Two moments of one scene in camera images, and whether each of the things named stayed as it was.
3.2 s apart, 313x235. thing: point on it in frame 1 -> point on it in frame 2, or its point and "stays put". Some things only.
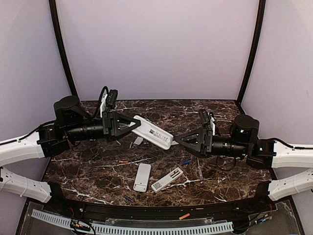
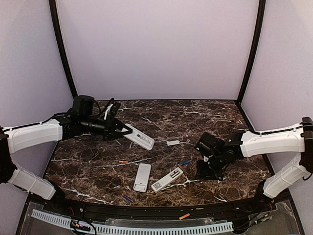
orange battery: [184, 216] stays put
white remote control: [153, 133] -> [139, 137]
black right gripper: [208, 136] -> [203, 175]
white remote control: [166, 180] stays put
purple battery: [126, 197] stays put
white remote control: [142, 177] stays put
